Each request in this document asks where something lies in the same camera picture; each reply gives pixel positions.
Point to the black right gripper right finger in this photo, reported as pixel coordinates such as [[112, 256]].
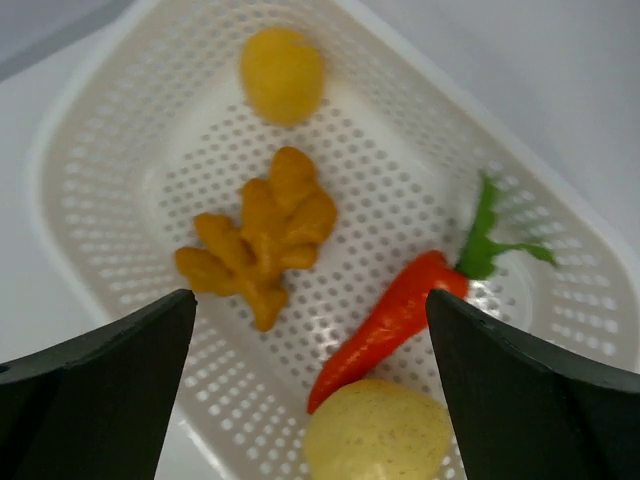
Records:
[[523, 408]]

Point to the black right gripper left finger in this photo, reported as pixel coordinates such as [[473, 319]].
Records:
[[97, 406]]

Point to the yellow fake pear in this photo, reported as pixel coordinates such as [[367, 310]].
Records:
[[375, 429]]

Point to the fake carrot with green leaves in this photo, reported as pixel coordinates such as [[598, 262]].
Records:
[[400, 312]]

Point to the orange fake fruit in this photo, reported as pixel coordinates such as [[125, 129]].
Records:
[[286, 218]]

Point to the yellow fake lemon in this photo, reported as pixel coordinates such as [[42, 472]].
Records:
[[283, 75]]

